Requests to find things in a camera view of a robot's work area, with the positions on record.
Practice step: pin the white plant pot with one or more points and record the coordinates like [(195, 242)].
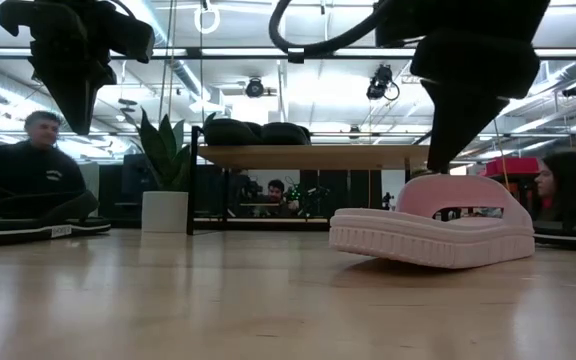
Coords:
[(164, 212)]

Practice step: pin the black overhead camera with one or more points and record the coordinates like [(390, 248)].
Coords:
[(380, 80)]

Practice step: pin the black overhead frame bar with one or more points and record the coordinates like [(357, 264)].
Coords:
[(194, 51)]

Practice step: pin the round black ceiling fixture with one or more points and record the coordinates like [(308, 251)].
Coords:
[(254, 88)]

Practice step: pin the person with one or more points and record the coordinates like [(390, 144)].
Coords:
[(275, 190), (573, 180), (33, 170)]

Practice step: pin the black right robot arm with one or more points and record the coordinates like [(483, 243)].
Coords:
[(483, 15)]

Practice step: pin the green artificial plant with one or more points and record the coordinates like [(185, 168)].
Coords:
[(165, 155)]

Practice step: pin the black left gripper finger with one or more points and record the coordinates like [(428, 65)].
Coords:
[(73, 95), (102, 107)]

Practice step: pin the red box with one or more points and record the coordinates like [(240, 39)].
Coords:
[(510, 167)]

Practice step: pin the wooden shelf black metal frame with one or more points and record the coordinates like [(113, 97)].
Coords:
[(318, 157)]

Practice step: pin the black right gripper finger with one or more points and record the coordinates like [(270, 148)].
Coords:
[(427, 125), (455, 120)]

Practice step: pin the pink slide sandal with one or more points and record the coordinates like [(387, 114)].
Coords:
[(433, 245)]

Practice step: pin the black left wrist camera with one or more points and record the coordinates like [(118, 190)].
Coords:
[(128, 37)]

